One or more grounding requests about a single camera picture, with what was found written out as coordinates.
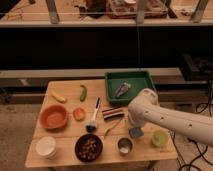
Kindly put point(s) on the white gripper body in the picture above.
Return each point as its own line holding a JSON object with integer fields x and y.
{"x": 134, "y": 124}

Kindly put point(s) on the blue sponge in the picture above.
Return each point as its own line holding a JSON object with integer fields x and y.
{"x": 135, "y": 132}

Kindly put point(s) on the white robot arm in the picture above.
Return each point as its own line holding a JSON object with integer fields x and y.
{"x": 145, "y": 107}

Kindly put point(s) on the small metal cup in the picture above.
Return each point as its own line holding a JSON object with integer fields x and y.
{"x": 124, "y": 146}

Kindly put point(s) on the light green cup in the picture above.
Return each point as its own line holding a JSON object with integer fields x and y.
{"x": 159, "y": 138}

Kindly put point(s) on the white plastic cup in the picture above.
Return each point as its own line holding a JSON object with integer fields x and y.
{"x": 46, "y": 147}

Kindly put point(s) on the thin wooden spoon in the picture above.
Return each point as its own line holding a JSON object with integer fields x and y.
{"x": 111, "y": 128}

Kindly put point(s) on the striped dark block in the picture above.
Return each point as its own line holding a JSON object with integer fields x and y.
{"x": 112, "y": 113}

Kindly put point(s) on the grey object in tray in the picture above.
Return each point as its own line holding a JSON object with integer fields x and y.
{"x": 124, "y": 88}

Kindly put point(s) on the green plastic tray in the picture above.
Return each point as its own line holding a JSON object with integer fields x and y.
{"x": 135, "y": 81}

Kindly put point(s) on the dark bowl with food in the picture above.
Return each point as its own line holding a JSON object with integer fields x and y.
{"x": 88, "y": 147}

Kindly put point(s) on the orange toy fruit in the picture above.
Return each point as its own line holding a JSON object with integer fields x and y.
{"x": 79, "y": 114}

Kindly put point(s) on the green toy pepper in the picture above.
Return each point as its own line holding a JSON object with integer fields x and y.
{"x": 83, "y": 93}

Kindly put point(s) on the wooden table board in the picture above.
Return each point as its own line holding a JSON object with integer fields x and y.
{"x": 67, "y": 137}

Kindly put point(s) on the yellow toy banana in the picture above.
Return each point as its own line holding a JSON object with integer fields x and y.
{"x": 59, "y": 98}

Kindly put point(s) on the orange plastic bowl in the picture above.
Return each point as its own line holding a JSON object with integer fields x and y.
{"x": 53, "y": 117}

